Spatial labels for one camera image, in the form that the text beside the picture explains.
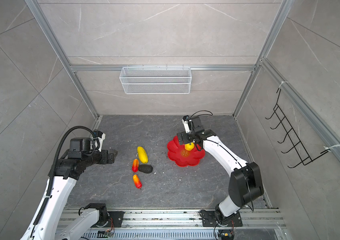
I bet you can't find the round yellow fake lemon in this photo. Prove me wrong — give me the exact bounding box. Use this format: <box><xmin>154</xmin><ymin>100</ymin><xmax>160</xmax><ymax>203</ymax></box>
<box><xmin>185</xmin><ymin>143</ymin><xmax>195</xmax><ymax>151</ymax></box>

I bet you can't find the red-orange fake mango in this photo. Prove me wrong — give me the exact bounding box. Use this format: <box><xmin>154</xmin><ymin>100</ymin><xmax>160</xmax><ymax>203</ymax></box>
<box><xmin>133</xmin><ymin>175</ymin><xmax>143</xmax><ymax>189</ymax></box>
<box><xmin>132</xmin><ymin>159</ymin><xmax>140</xmax><ymax>173</ymax></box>

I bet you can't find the long yellow fake fruit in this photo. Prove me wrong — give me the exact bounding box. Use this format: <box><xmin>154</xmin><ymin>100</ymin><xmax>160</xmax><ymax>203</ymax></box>
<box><xmin>137</xmin><ymin>146</ymin><xmax>149</xmax><ymax>164</ymax></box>

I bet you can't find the dark fake avocado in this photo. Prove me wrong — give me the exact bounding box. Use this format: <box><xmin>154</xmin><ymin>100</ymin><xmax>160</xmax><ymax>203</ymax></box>
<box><xmin>138</xmin><ymin>165</ymin><xmax>153</xmax><ymax>174</ymax></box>

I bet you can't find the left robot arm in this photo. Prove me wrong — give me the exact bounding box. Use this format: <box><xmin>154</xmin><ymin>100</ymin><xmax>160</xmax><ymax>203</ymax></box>
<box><xmin>22</xmin><ymin>126</ymin><xmax>118</xmax><ymax>240</ymax></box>

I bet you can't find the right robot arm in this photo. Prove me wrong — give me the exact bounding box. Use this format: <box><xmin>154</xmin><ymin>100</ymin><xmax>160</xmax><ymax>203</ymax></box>
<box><xmin>177</xmin><ymin>115</ymin><xmax>264</xmax><ymax>226</ymax></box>

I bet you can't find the red flower-shaped fruit bowl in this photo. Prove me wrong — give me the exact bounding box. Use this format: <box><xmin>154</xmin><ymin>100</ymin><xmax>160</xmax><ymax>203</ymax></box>
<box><xmin>167</xmin><ymin>137</ymin><xmax>206</xmax><ymax>167</ymax></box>

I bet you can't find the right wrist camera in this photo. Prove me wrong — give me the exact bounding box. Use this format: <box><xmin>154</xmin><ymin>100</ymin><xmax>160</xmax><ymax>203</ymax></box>
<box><xmin>182</xmin><ymin>115</ymin><xmax>192</xmax><ymax>134</ymax></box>

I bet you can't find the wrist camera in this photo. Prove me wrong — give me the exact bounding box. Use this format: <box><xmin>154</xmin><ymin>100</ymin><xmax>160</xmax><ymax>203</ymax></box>
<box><xmin>182</xmin><ymin>115</ymin><xmax>192</xmax><ymax>134</ymax></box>
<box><xmin>93</xmin><ymin>130</ymin><xmax>106</xmax><ymax>151</ymax></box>

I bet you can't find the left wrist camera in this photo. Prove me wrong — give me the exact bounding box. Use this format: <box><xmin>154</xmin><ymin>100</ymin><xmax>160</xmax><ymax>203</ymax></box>
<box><xmin>93</xmin><ymin>130</ymin><xmax>106</xmax><ymax>151</ymax></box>

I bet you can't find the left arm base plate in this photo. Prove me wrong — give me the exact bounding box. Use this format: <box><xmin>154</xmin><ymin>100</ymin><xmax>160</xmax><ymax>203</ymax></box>
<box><xmin>95</xmin><ymin>211</ymin><xmax>125</xmax><ymax>229</ymax></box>

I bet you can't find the white wire mesh basket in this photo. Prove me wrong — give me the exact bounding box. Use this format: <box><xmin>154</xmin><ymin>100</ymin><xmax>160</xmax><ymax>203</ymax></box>
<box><xmin>120</xmin><ymin>67</ymin><xmax>192</xmax><ymax>95</ymax></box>

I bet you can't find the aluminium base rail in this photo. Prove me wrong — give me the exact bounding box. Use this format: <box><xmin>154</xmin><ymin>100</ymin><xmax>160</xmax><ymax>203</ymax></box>
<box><xmin>80</xmin><ymin>209</ymin><xmax>291</xmax><ymax>240</ymax></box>

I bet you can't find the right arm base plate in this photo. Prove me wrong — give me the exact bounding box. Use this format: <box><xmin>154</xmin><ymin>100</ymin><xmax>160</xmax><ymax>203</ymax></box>
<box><xmin>199</xmin><ymin>210</ymin><xmax>243</xmax><ymax>227</ymax></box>

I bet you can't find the black wire hook rack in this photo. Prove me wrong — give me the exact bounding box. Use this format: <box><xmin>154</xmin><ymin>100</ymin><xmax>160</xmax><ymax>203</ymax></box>
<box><xmin>265</xmin><ymin>87</ymin><xmax>339</xmax><ymax>169</ymax></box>

